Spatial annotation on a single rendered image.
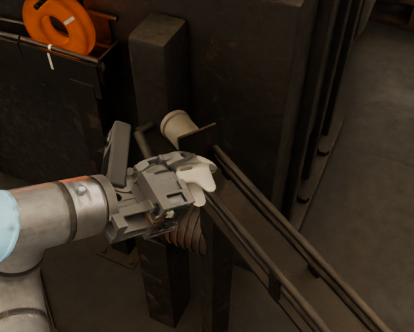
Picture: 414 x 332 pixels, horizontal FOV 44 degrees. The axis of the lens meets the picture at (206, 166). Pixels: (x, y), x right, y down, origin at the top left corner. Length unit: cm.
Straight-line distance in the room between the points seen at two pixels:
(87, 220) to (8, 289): 12
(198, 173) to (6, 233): 28
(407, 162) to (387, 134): 15
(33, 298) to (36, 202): 12
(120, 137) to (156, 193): 10
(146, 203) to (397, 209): 122
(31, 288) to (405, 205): 136
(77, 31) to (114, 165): 46
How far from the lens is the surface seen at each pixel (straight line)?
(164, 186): 67
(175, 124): 91
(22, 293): 64
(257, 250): 74
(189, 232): 100
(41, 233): 59
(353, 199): 175
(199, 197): 75
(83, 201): 61
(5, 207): 58
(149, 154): 101
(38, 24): 113
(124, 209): 64
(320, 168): 171
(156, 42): 93
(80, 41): 108
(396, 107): 213
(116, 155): 68
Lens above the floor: 132
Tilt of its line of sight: 48 degrees down
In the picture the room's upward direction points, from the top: straight up
